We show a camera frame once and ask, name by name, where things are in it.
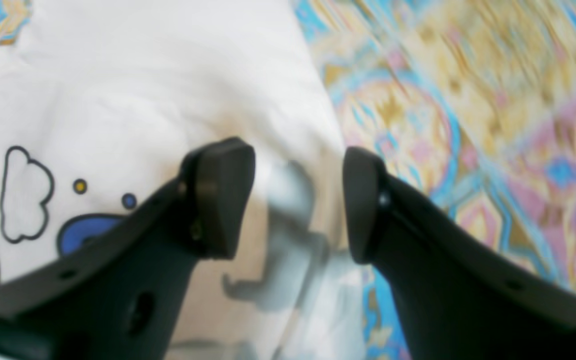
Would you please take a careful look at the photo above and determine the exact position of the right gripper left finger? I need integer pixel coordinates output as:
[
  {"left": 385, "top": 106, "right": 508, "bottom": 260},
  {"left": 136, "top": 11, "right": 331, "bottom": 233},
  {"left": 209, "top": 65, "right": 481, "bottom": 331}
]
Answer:
[{"left": 0, "top": 137, "right": 256, "bottom": 360}]

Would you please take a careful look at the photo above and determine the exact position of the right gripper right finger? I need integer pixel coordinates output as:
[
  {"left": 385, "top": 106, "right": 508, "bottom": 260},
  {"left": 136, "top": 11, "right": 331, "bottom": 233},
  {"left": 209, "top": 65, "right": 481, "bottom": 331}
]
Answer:
[{"left": 342, "top": 146, "right": 576, "bottom": 360}]

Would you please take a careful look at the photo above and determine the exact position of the white printed T-shirt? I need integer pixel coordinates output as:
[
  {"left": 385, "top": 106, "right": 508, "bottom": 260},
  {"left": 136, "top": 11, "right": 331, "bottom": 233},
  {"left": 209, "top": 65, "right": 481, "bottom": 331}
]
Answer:
[{"left": 0, "top": 0, "right": 367, "bottom": 360}]

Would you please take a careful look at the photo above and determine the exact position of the patterned tile tablecloth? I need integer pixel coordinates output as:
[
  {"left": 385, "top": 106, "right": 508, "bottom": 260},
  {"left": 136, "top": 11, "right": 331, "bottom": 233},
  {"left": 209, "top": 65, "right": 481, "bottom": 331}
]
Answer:
[{"left": 0, "top": 0, "right": 576, "bottom": 360}]

